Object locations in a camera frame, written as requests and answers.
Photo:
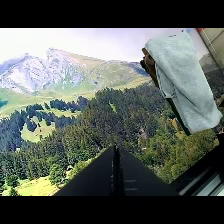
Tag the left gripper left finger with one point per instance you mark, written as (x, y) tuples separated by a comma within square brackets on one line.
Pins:
[(96, 180)]

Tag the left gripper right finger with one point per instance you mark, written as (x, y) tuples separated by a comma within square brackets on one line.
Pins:
[(136, 180)]

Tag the grey shirt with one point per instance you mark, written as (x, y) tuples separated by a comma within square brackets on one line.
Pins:
[(183, 83)]

